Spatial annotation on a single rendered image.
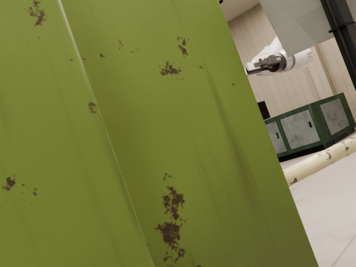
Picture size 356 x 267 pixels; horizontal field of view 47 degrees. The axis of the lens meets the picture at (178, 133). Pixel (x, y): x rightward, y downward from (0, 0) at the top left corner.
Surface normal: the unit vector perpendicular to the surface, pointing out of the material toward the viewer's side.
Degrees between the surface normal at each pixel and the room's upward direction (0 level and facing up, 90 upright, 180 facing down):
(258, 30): 90
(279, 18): 120
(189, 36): 90
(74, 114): 90
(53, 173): 90
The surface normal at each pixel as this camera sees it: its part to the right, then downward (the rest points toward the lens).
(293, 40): -0.23, 0.57
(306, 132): -0.62, 0.18
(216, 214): 0.54, -0.25
